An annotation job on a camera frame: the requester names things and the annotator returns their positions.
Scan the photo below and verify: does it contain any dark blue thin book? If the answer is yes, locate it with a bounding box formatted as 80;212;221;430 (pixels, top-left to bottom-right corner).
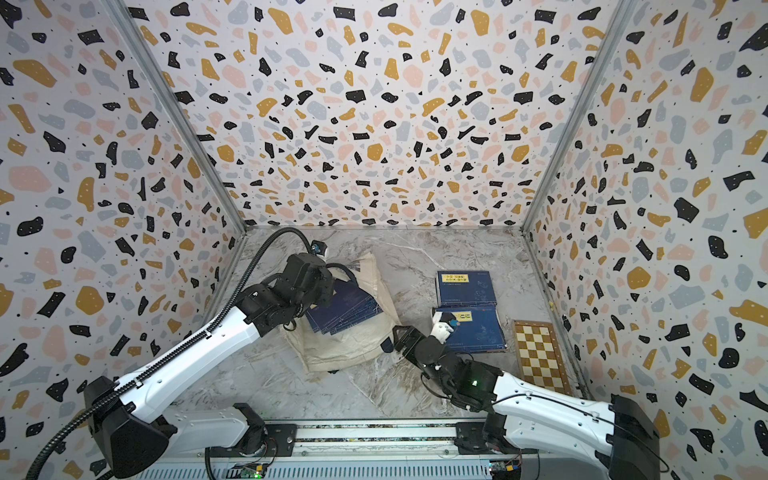
433;306;507;354
306;279;383;335

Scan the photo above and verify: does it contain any blue Little Prince book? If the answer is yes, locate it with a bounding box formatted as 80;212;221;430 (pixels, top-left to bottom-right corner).
435;270;497;307

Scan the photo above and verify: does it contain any beige canvas floral tote bag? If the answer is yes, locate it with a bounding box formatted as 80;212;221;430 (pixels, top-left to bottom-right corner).
283;251;400;372

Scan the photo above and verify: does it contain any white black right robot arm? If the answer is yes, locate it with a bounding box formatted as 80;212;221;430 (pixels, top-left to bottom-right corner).
392;326;667;479

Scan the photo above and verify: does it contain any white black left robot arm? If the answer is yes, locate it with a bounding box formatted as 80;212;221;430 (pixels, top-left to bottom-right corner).
84;253;334;479

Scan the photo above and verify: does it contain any wooden chessboard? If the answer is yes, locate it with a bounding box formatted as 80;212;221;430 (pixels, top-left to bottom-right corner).
514;321;572;395

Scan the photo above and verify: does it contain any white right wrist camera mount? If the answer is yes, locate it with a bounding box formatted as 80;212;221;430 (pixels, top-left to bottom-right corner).
430;311;459;344

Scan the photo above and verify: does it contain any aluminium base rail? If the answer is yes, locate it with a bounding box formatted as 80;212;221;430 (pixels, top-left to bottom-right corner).
128;416;541;480

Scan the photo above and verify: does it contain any black corrugated cable left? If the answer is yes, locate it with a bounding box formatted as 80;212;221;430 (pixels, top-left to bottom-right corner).
23;226;316;480

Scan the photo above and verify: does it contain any aluminium corner frame post left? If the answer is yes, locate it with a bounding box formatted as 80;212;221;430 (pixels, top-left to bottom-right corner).
101;1;247;235

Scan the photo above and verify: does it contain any aluminium corner frame post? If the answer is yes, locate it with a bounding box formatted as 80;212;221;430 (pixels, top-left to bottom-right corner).
520;0;637;235
101;1;247;235

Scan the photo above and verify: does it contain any aluminium corner frame post right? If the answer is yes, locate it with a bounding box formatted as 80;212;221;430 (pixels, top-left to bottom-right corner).
520;0;637;235

